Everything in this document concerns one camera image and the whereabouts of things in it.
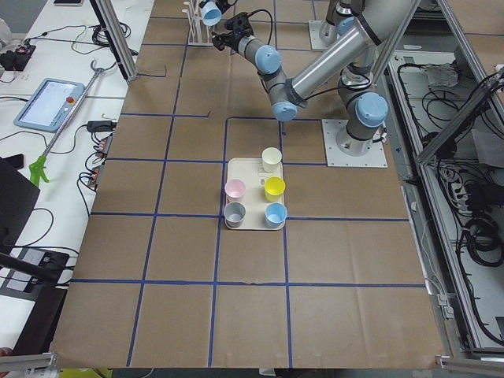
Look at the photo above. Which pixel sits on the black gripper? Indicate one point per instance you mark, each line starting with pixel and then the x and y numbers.
pixel 229 40

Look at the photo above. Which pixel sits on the light blue cup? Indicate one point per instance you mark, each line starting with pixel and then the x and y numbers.
pixel 210 12
pixel 275 215

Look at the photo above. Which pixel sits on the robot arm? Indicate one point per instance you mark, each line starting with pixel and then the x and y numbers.
pixel 340 18
pixel 352 30

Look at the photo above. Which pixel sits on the pale green cup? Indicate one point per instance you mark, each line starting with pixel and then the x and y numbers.
pixel 271 158

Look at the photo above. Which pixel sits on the pink cup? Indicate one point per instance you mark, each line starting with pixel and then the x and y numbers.
pixel 235 190

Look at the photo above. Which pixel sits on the yellow cup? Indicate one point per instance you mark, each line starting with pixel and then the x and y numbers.
pixel 274 188

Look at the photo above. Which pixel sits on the grey cup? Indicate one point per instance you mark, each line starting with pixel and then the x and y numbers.
pixel 234 214

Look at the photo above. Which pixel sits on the cream plastic tray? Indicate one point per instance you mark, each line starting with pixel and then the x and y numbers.
pixel 250 171

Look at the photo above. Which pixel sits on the blue teach pendant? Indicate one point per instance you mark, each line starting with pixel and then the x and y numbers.
pixel 49 105

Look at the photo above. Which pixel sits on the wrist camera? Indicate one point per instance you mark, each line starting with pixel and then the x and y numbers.
pixel 239 25

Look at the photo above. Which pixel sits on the white wire cup rack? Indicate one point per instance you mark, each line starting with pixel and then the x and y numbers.
pixel 199 34

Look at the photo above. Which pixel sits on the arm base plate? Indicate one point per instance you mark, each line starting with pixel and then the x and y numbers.
pixel 342 151
pixel 321 34

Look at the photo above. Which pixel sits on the aluminium frame post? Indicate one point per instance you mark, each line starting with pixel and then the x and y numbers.
pixel 107 18

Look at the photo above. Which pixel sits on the green handled reacher grabber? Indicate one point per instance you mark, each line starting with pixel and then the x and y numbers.
pixel 37 168

